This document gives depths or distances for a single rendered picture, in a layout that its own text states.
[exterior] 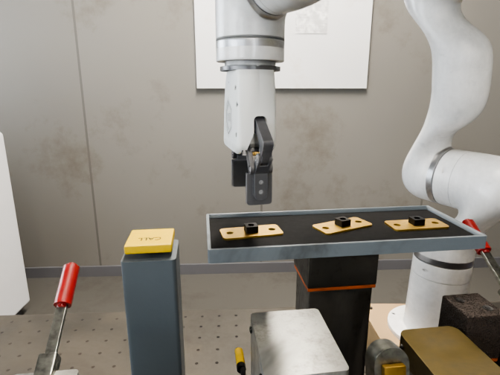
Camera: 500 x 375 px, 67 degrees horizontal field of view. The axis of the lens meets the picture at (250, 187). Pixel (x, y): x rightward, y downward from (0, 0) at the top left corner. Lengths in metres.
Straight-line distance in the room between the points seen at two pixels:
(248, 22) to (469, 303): 0.42
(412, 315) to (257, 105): 0.67
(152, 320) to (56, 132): 2.44
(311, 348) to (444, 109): 0.56
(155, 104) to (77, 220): 1.02
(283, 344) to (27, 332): 0.97
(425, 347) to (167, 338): 0.32
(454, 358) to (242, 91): 0.37
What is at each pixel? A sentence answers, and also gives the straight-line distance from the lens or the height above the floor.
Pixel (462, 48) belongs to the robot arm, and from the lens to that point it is 0.80.
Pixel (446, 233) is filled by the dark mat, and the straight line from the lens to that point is 0.59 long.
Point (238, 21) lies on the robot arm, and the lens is 0.46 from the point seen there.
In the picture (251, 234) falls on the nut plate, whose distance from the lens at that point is 0.51.
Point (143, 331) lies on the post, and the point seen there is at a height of 1.04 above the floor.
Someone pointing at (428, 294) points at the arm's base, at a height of 0.93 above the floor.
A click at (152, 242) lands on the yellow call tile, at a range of 0.51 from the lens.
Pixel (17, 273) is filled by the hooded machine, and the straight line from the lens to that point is 2.66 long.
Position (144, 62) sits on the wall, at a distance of 2.71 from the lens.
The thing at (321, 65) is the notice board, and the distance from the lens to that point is 2.69.
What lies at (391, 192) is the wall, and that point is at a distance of 2.99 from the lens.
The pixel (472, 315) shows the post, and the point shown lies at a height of 1.10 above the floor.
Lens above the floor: 1.35
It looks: 15 degrees down
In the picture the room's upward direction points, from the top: straight up
